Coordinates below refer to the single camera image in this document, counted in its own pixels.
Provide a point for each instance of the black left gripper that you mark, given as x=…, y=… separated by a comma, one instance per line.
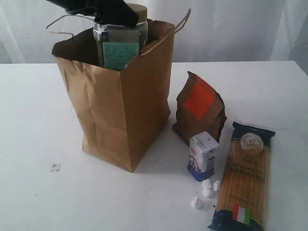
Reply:
x=108, y=12

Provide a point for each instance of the small white blue carton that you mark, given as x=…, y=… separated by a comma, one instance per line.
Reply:
x=203, y=149

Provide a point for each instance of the white crumpled lump middle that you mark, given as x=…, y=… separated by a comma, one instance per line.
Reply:
x=208, y=193

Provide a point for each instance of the clear jar gold lid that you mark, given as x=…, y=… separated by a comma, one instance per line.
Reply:
x=118, y=45

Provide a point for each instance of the white crumpled lump lower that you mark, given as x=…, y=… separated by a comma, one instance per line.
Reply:
x=197, y=203

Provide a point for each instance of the brown paper shopping bag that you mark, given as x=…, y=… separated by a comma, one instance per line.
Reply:
x=120, y=112

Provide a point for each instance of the brown pouch orange label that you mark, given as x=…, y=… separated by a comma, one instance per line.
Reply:
x=199, y=108

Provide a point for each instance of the white crumpled lump upper left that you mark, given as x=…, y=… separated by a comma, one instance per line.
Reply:
x=207, y=184

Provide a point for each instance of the white crumpled lump right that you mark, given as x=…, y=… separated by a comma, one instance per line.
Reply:
x=216, y=185

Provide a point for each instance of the white crumpled lump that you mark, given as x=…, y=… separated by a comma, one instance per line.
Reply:
x=207, y=184
x=208, y=193
x=197, y=203
x=216, y=185

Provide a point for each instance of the spaghetti packet dark blue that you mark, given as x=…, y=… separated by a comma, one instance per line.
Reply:
x=242, y=196

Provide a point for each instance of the clear plastic scrap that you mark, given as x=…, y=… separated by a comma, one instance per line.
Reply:
x=55, y=167

